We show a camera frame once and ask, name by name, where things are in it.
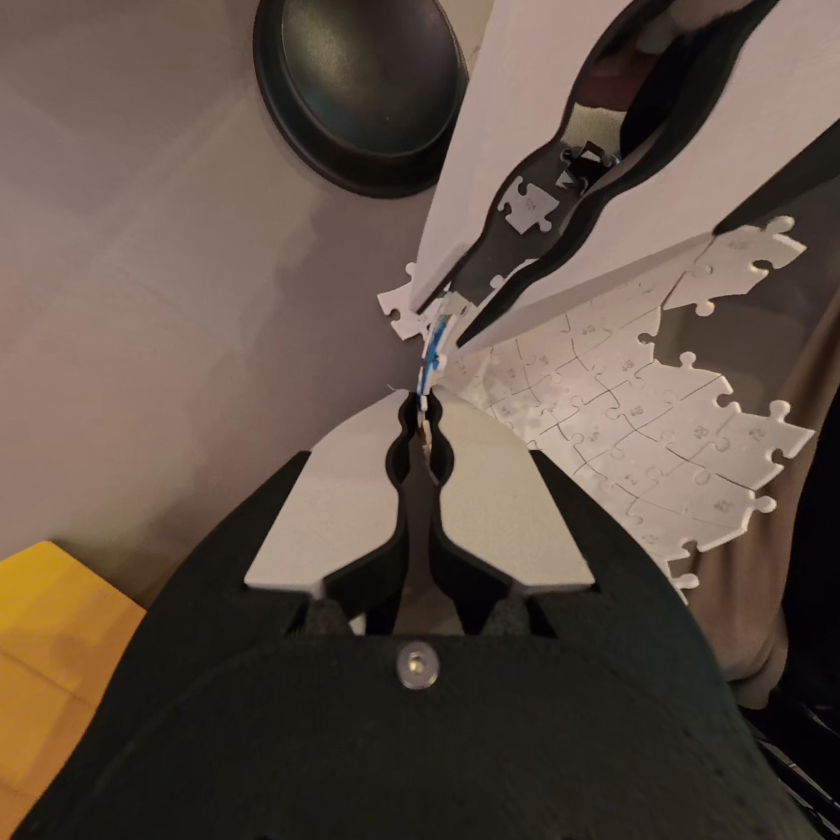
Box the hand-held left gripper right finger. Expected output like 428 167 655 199
425 397 596 635

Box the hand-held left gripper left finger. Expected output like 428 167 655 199
243 390 422 619

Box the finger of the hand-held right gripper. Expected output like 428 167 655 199
455 0 840 350
409 0 665 314

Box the white curved puzzle ball section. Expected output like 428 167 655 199
419 215 816 606

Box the white puzzle piece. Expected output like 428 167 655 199
496 175 560 236
377 261 435 341

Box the small red black object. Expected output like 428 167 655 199
556 140 619 193

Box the black round dome object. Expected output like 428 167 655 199
252 0 471 199

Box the yellow plastic bin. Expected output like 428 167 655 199
0 540 147 840

